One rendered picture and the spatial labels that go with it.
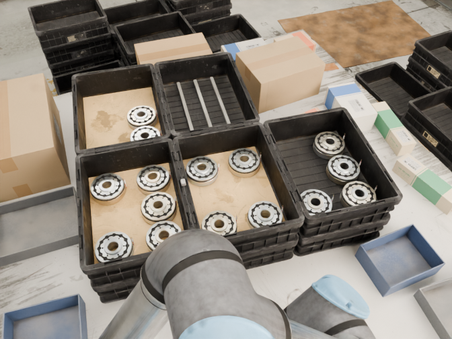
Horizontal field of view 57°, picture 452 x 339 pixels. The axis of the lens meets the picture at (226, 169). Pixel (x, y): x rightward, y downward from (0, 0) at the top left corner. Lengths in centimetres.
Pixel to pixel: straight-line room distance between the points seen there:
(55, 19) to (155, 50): 118
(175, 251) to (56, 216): 98
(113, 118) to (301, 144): 69
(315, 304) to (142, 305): 39
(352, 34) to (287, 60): 191
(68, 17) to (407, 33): 256
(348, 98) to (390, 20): 224
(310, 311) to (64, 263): 81
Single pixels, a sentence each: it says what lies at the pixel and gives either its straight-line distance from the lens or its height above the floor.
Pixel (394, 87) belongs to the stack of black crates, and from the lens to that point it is 276.
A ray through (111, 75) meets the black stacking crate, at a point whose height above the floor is 91.
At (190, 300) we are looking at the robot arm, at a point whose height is 141.
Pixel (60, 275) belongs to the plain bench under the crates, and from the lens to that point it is 140.
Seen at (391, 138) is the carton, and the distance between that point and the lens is 172.
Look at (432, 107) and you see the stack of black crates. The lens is 252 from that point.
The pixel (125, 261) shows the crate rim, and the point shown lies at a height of 93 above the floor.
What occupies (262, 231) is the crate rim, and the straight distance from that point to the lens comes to 112.
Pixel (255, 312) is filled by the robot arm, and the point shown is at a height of 140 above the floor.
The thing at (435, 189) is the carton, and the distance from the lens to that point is 158.
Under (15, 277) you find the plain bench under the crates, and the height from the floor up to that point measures 70.
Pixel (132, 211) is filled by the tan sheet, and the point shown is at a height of 83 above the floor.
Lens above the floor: 189
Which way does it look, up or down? 51 degrees down
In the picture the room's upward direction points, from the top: 1 degrees clockwise
